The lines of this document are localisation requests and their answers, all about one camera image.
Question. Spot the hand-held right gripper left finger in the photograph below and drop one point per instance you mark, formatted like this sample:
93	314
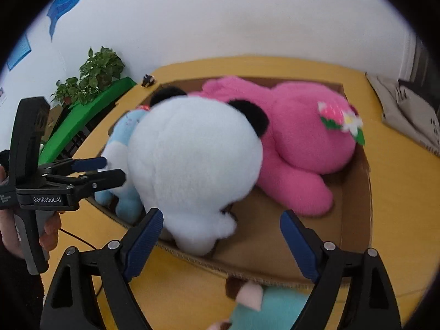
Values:
144	244

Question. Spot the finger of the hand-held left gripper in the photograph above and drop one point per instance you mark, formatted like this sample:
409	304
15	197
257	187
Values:
86	164
103	180

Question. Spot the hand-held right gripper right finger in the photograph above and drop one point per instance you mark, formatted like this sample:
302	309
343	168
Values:
299	247

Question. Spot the brown cardboard box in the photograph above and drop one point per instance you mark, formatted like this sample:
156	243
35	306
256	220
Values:
275	247

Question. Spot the light blue plush toy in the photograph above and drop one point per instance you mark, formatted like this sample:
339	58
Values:
120	137

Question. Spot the teal and pink plush toy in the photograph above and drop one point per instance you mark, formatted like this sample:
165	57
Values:
275	306

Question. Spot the white panda plush toy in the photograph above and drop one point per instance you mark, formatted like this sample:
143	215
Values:
192	165

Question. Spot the magenta bear plush toy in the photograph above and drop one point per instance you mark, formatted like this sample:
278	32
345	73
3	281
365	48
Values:
302	144

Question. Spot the person's left forearm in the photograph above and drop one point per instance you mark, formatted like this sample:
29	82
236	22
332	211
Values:
17	299

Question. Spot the person's left hand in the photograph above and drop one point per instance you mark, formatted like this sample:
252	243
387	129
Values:
51	230

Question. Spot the green potted plant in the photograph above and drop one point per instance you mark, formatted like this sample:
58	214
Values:
99	68

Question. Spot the small black toy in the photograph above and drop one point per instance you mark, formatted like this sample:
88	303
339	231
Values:
147	80

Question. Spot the beige cloth bag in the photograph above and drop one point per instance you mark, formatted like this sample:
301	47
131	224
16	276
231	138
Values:
395	110

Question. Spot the blue rectangular wall poster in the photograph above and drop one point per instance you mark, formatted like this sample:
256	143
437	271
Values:
20	51

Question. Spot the blue ribbon wall poster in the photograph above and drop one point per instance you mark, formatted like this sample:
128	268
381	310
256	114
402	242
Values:
67	3

